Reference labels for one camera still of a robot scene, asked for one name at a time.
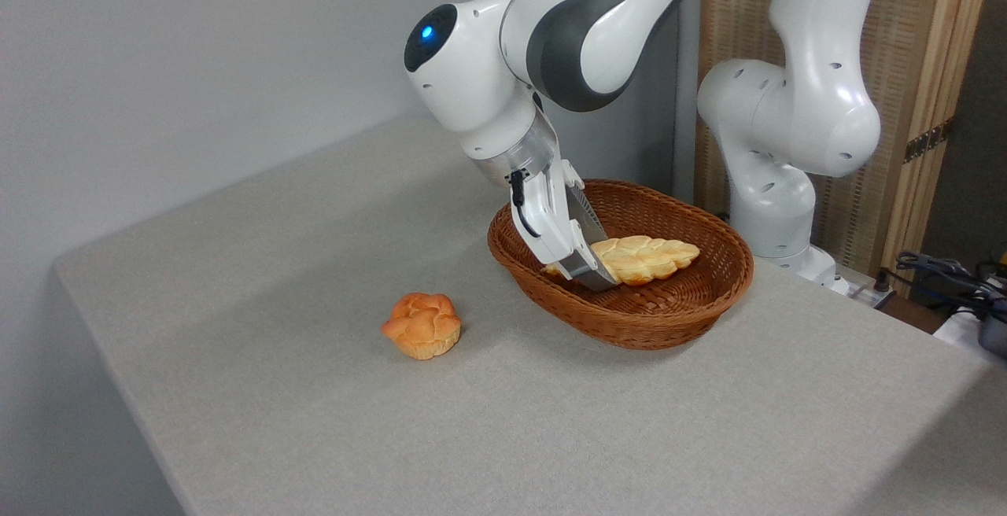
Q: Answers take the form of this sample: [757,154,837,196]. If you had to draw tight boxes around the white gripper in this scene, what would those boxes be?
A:
[508,157,623,293]

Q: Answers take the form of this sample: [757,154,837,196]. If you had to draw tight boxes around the long braided bread loaf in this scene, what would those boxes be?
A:
[542,234,701,288]

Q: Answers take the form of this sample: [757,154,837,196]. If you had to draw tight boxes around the round orange bread bun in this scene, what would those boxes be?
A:
[381,292,463,361]

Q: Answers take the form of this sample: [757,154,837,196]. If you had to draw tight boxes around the brown oval wicker basket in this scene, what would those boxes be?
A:
[487,179,754,352]

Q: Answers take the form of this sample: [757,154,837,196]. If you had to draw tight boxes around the grey tablecloth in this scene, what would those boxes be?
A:
[53,113,1007,516]

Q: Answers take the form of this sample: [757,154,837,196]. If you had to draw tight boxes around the brass screen hinge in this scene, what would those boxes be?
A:
[903,116,955,164]

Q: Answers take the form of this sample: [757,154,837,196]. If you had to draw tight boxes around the white flat object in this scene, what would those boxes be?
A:
[933,307,986,358]

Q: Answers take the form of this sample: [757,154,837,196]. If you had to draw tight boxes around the wooden woven folding screen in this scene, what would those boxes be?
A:
[695,0,997,297]

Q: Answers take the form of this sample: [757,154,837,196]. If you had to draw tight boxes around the small grey box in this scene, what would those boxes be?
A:
[978,315,1007,359]

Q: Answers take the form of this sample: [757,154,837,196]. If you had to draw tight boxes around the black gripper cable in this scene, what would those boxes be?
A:
[507,169,544,239]

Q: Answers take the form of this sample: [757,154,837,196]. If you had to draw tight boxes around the black cable bundle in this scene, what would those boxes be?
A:
[892,250,1007,322]

